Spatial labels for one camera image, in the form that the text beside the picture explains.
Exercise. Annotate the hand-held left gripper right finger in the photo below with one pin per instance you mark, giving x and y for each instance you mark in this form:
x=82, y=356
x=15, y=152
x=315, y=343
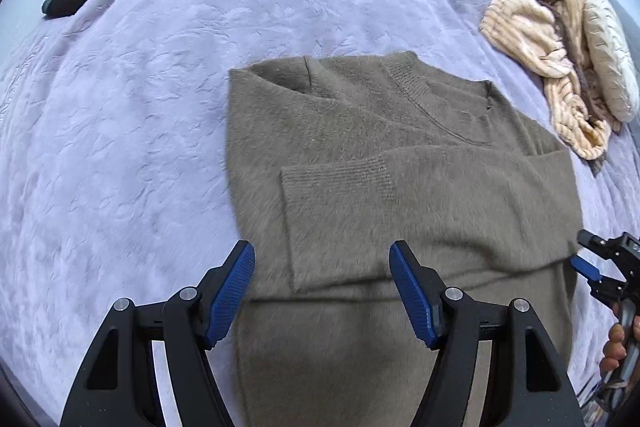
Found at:
x=413, y=299

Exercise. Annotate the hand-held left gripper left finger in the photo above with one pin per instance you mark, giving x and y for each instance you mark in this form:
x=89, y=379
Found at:
x=231, y=299

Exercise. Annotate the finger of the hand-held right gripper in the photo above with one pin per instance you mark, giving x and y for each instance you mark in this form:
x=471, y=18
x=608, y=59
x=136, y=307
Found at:
x=592, y=241
x=587, y=269

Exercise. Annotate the olive brown knit sweater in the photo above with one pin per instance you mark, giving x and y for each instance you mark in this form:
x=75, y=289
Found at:
x=400, y=167

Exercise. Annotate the person's right hand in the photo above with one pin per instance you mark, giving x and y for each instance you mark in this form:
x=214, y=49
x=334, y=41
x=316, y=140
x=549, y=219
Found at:
x=614, y=349

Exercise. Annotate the lavender embossed plush blanket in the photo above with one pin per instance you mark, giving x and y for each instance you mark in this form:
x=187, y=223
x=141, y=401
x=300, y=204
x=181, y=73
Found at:
x=150, y=107

